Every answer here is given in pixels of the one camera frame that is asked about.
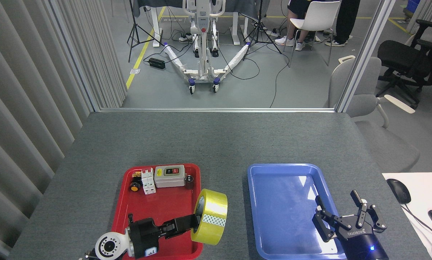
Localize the silver frame post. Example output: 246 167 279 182
336 0 397 113

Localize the black floor cable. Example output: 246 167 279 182
269 54 292 108

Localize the yellow tape roll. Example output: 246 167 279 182
191 188 228 246

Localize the white side desk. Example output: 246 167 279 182
382 172 432 260

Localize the grey padded chair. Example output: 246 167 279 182
324 55 420 173

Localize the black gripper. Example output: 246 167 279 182
312 190 390 260
128 214 202 259

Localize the blue plastic tray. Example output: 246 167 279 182
247 163 351 260

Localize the grey push button switch box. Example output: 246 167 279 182
154 165 186 188

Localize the silver frame rail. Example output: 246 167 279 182
100 107 336 113

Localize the black mouse cable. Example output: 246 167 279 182
404 203 432 242

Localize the black power adapter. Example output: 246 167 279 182
148 57 166 70

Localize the white circuit breaker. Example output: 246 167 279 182
141 168 157 195

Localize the black computer mouse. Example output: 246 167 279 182
387 178 411 204

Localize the seated person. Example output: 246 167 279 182
275 0 323 51

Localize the black tripod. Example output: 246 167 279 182
127 0 164 62
243 0 282 61

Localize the white wheeled stand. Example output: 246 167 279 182
163 0 251 95

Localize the standing person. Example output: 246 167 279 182
324 0 361 47

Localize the black office chair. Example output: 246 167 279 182
377 19 432 109

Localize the red plastic tray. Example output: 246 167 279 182
109 163 204 260

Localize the dark-topped desk with white legs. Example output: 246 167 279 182
131 0 271 47

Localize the white plastic chair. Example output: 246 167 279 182
288 1 341 68

